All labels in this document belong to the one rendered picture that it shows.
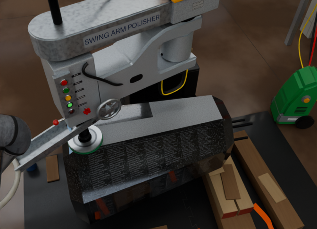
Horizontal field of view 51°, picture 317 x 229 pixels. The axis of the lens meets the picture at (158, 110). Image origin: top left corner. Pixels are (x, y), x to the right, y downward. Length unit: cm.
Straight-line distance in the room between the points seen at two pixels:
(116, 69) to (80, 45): 30
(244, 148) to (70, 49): 198
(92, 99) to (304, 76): 207
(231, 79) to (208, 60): 39
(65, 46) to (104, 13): 24
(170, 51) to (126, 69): 32
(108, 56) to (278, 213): 179
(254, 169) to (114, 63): 167
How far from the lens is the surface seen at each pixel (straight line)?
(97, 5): 163
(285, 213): 284
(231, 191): 264
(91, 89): 170
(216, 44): 423
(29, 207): 293
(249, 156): 301
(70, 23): 153
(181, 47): 192
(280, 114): 338
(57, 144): 197
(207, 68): 387
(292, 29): 437
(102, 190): 218
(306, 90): 318
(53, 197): 292
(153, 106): 230
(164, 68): 195
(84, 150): 208
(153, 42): 174
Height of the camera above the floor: 254
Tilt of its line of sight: 49 degrees down
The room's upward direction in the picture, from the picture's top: 3 degrees clockwise
